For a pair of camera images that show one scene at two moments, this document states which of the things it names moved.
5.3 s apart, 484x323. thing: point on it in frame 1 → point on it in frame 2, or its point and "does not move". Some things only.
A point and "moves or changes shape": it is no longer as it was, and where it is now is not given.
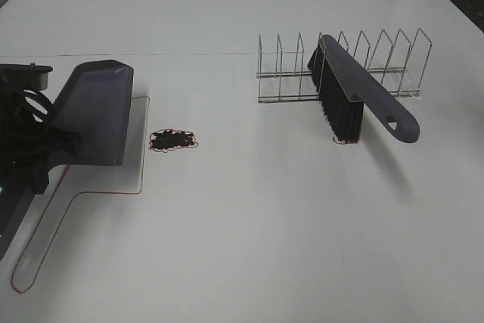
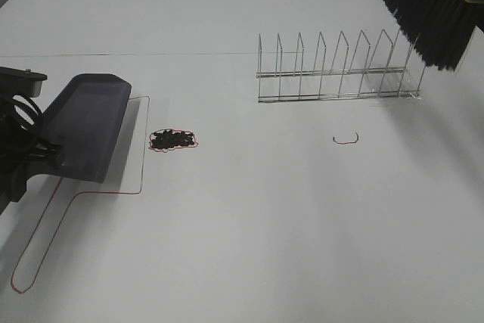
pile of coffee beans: [169, 139] does not move
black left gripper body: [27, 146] → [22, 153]
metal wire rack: [398, 66] does not move
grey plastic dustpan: [95, 103] moves or changes shape
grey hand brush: [345, 88] → [437, 3]
